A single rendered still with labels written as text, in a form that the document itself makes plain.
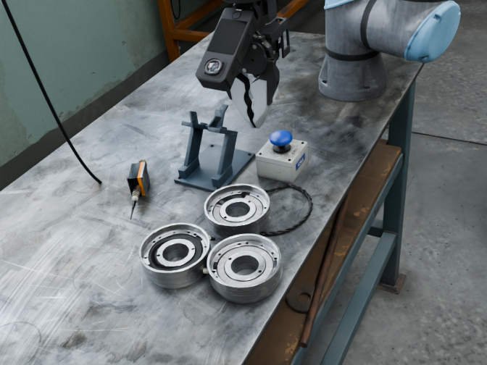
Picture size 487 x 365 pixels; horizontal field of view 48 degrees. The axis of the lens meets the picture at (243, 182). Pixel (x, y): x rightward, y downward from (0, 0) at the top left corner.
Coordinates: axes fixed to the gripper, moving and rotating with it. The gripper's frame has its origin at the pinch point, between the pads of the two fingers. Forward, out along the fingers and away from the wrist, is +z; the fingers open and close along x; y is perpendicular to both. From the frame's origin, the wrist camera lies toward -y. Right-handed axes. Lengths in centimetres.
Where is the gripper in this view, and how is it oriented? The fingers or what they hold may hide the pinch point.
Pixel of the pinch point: (253, 122)
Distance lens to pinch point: 83.5
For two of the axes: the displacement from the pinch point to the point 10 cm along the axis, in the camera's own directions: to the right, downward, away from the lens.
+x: -8.9, -2.0, 4.2
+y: 4.5, -5.8, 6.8
